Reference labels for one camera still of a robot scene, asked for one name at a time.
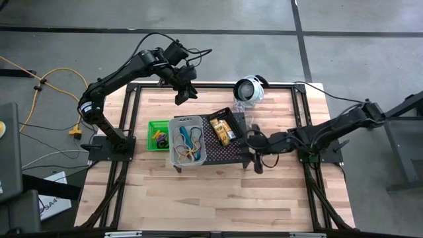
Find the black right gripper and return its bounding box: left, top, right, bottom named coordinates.
left=246, top=130, right=277, bottom=175

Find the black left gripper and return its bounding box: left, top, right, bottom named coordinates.
left=167, top=64, right=199, bottom=106

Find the black rubber band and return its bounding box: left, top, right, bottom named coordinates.
left=178, top=127, right=204, bottom=149

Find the black plastic basket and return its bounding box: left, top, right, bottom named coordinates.
left=207, top=106, right=247, bottom=148

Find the clear plastic tray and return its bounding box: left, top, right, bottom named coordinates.
left=168, top=115, right=208, bottom=167

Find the maroon rubber band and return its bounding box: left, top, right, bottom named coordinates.
left=172, top=132, right=188, bottom=163

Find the tan rubber band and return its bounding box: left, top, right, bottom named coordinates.
left=184, top=138, right=203, bottom=158

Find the yellow rubber band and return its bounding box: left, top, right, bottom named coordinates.
left=174, top=147, right=201, bottom=159

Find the green plastic basket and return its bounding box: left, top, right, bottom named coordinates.
left=146, top=119, right=173, bottom=153

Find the black perforated metal riser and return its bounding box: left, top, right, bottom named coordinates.
left=173, top=112, right=251, bottom=173

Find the black lamp base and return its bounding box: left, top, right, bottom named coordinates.
left=254, top=74, right=270, bottom=89

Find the black metal stand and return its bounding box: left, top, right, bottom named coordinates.
left=364, top=89, right=423, bottom=195

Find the black beam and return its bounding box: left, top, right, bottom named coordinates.
left=21, top=174, right=83, bottom=201

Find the white cardboard box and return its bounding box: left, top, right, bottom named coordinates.
left=38, top=171, right=73, bottom=221

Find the black floor bar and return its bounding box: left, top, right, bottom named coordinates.
left=0, top=68, right=38, bottom=79

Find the grey cabinet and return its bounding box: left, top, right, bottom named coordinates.
left=0, top=102, right=23, bottom=202

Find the dark grey case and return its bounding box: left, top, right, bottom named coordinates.
left=0, top=190, right=42, bottom=234

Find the black aluminium rig frame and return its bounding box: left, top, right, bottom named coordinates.
left=79, top=81, right=356, bottom=232

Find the white lamp cable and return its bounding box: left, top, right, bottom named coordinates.
left=233, top=99, right=260, bottom=132

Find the white dome camera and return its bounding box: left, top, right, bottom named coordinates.
left=233, top=75, right=265, bottom=108

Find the silver metal bracket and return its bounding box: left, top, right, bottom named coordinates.
left=289, top=232, right=327, bottom=238
left=104, top=231, right=143, bottom=238

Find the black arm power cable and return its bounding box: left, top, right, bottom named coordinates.
left=293, top=81, right=364, bottom=104

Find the yellow extension cord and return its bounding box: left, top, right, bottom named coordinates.
left=0, top=55, right=92, bottom=139

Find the white floor cable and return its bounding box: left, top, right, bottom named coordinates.
left=21, top=149, right=91, bottom=169

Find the black floor cable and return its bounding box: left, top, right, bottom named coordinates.
left=18, top=112, right=122, bottom=173

